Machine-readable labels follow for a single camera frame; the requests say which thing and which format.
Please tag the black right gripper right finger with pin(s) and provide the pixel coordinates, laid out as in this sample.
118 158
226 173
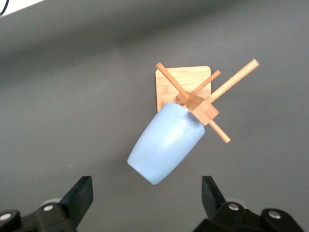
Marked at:
224 212

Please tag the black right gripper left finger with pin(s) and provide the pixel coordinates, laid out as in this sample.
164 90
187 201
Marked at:
72 205

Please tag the light blue ceramic cup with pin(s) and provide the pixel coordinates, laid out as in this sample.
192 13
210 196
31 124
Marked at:
165 145

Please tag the wooden cup tree stand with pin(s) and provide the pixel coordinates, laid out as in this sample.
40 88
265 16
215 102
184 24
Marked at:
193 94

